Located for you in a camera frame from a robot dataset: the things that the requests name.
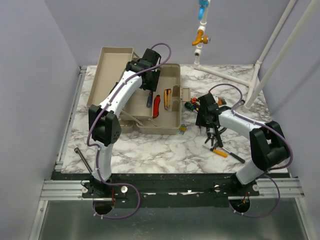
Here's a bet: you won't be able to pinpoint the blue handled screwdriver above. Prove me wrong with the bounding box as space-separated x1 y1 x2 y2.
146 91 153 108

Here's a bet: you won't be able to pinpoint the yellow utility knife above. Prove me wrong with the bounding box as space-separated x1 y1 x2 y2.
164 88 172 110

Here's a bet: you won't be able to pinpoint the red folding knife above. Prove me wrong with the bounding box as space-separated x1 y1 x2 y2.
152 94 161 119

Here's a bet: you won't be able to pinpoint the yellow hex key set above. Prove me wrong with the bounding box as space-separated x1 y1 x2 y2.
178 124 187 135

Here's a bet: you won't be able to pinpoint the beige plastic tool box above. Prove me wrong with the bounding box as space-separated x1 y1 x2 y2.
86 46 191 135

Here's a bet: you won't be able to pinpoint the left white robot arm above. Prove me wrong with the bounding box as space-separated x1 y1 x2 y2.
86 48 161 198

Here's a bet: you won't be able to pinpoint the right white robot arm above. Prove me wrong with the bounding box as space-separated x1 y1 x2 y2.
195 93 293 196

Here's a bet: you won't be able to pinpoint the hex key set orange holder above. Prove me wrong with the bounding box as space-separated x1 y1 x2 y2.
217 97 227 106

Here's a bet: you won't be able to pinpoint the orange black pliers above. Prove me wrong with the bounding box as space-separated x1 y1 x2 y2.
190 97 200 106

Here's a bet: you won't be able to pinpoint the black pruning shears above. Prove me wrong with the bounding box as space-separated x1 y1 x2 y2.
204 127 227 149

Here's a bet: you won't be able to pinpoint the silver combination wrench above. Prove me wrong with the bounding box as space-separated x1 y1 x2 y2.
234 99 245 109

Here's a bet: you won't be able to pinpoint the orange brass tap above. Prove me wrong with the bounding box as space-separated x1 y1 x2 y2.
192 29 211 46

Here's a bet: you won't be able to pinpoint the blue pipe valve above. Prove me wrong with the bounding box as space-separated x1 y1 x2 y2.
198 0 211 21

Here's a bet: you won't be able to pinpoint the green handled screwdriver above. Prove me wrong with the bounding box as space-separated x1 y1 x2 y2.
184 101 199 112

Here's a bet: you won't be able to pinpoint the white PVC pipe frame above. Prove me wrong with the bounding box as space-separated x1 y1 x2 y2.
193 0 320 112

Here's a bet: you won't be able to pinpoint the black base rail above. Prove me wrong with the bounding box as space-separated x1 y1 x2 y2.
50 171 298 209

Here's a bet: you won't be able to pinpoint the black T-handle bolt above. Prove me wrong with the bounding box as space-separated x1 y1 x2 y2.
74 147 93 174

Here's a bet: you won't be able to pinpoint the aluminium extrusion rail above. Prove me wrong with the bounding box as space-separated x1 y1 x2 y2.
40 180 83 201

